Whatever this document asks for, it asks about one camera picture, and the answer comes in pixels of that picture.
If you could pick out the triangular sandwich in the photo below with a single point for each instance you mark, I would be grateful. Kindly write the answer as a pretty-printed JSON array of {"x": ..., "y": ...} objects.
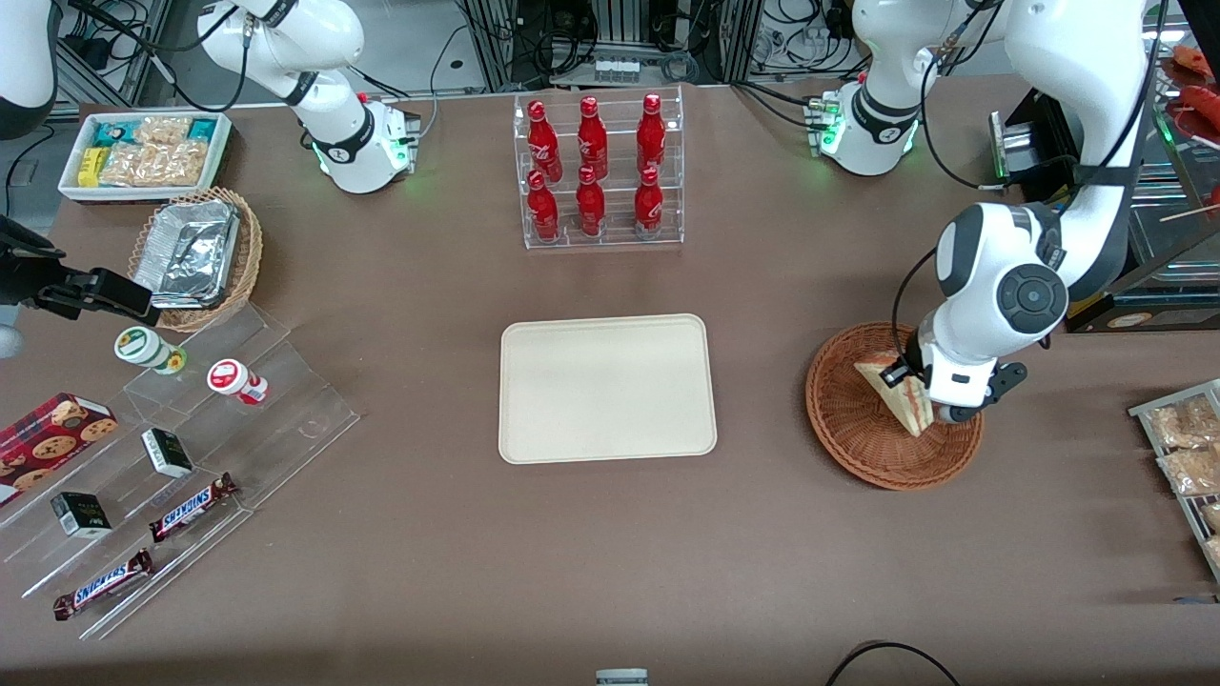
[{"x": 905, "y": 412}]

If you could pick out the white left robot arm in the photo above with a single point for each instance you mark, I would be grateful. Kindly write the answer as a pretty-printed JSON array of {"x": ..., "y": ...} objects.
[{"x": 963, "y": 257}]

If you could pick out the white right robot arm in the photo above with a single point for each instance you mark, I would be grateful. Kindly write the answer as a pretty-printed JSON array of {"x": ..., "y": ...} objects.
[{"x": 334, "y": 143}]

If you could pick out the large brown wicker basket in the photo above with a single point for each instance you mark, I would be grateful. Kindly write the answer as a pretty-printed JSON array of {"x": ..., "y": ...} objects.
[{"x": 848, "y": 429}]

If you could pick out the aluminium foil tray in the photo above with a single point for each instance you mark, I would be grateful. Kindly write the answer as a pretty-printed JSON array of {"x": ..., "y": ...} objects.
[{"x": 186, "y": 252}]

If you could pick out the small brown wicker basket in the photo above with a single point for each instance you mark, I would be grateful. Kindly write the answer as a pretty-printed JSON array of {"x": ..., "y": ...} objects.
[{"x": 250, "y": 257}]

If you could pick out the cream plastic tray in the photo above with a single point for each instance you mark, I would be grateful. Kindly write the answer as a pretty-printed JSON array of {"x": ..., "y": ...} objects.
[{"x": 591, "y": 391}]

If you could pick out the green lid yogurt cup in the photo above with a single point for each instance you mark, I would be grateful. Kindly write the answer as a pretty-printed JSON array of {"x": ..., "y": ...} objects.
[{"x": 141, "y": 346}]

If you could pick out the yellow snack pack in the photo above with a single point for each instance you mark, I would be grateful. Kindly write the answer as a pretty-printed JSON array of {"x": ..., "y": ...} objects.
[{"x": 91, "y": 167}]

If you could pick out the white rectangular snack box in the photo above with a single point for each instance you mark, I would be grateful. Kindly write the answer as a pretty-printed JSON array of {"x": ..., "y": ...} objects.
[{"x": 143, "y": 193}]

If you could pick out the large clear cracker bag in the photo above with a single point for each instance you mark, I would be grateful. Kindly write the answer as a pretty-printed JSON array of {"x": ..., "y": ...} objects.
[{"x": 157, "y": 164}]

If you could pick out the red lid yogurt cup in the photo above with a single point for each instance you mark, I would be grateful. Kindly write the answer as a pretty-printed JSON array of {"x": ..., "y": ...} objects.
[{"x": 229, "y": 377}]

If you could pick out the teal snack pack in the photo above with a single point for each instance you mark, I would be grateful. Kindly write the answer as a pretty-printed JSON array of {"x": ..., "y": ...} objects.
[
  {"x": 201, "y": 129},
  {"x": 111, "y": 134}
]

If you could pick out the red cookie box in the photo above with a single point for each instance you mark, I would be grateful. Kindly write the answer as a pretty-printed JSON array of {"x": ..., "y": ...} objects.
[{"x": 52, "y": 438}]

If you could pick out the small black box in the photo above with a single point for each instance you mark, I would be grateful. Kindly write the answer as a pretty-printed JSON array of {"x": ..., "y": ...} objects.
[
  {"x": 81, "y": 515},
  {"x": 167, "y": 453}
]

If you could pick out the small clear cracker bag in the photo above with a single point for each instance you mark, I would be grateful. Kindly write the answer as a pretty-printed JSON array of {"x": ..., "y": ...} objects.
[{"x": 162, "y": 131}]

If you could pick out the clear acrylic step shelf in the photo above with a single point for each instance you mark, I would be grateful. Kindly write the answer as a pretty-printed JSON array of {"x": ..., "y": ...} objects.
[{"x": 286, "y": 419}]

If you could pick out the snickers chocolate bar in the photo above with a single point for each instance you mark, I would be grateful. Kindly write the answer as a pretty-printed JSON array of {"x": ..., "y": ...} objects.
[
  {"x": 191, "y": 508},
  {"x": 103, "y": 584}
]

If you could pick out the clear nut snack bag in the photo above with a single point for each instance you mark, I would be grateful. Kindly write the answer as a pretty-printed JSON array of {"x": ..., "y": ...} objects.
[
  {"x": 1193, "y": 472},
  {"x": 1212, "y": 517},
  {"x": 1187, "y": 424},
  {"x": 1214, "y": 554}
]

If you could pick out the black food warmer machine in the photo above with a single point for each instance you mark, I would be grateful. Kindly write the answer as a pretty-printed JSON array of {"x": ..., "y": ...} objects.
[{"x": 1015, "y": 143}]

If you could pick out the wooden skewer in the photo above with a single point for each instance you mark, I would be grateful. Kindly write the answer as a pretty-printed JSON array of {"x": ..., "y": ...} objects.
[{"x": 1191, "y": 213}]

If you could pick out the red cola bottle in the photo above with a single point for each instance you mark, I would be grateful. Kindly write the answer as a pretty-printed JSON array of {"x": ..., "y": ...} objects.
[
  {"x": 648, "y": 208},
  {"x": 592, "y": 141},
  {"x": 543, "y": 214},
  {"x": 543, "y": 143},
  {"x": 651, "y": 138},
  {"x": 590, "y": 210}
]

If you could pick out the clear acrylic bottle rack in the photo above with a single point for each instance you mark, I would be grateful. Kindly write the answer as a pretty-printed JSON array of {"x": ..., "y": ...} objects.
[{"x": 620, "y": 238}]

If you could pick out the small grey device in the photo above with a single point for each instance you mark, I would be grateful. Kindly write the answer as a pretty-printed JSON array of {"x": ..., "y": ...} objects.
[{"x": 621, "y": 678}]

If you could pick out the white power strip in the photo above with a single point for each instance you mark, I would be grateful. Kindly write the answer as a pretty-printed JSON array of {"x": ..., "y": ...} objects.
[{"x": 616, "y": 70}]

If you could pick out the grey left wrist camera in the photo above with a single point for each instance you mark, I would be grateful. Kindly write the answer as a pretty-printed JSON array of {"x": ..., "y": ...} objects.
[{"x": 1006, "y": 381}]

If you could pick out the aluminium frame rack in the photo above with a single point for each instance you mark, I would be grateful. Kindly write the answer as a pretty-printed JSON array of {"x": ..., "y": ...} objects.
[{"x": 496, "y": 48}]

